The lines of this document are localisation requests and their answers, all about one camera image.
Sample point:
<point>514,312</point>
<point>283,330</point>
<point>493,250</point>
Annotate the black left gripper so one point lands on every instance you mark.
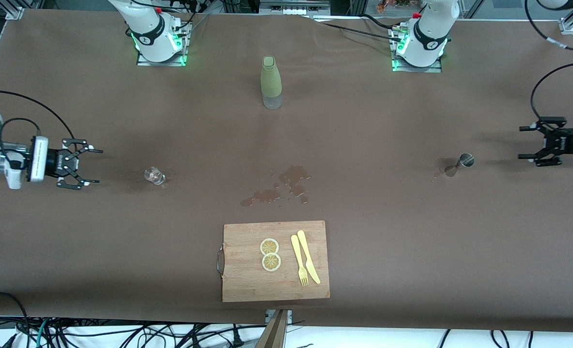
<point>565,143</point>

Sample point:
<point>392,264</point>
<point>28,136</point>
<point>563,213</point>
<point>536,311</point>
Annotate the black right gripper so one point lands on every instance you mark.
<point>57,164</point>

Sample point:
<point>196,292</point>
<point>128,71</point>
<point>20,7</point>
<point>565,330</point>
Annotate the small clear glass cup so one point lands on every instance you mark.
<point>155,176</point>

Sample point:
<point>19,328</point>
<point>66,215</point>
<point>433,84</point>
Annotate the steel double jigger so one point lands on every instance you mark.
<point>466,160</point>

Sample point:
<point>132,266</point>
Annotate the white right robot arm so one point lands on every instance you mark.
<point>146,29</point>

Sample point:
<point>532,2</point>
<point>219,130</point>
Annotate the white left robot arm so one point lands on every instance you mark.
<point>429,34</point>

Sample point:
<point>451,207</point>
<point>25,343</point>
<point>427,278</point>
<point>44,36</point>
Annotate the brown table cover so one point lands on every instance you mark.
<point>122,241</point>

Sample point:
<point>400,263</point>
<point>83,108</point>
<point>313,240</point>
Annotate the wooden cutting board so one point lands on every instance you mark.
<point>248,280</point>

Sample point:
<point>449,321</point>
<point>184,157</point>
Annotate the lemon slice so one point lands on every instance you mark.
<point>271,262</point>
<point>269,247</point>

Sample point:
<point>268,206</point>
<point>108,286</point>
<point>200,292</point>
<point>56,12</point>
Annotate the green sleeved glass bottle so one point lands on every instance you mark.
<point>271,79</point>

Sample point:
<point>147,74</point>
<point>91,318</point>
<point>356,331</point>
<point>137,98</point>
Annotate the liquid spill puddle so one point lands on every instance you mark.
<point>293,174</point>

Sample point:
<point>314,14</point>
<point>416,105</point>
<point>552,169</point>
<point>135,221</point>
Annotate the yellow plastic fork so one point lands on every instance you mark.
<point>298,256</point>

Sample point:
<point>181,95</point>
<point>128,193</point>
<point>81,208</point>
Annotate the yellow plastic knife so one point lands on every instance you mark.
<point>308,256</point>

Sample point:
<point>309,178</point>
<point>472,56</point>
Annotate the grey power strip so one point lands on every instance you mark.
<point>291,8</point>

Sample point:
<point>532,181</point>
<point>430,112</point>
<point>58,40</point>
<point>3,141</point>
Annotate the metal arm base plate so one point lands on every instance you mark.
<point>161,63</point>
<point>417,69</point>

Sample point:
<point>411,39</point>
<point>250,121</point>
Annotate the metal table bracket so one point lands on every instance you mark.
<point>268,315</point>

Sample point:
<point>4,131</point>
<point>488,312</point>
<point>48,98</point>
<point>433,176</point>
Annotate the wooden post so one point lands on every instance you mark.
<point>273,336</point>

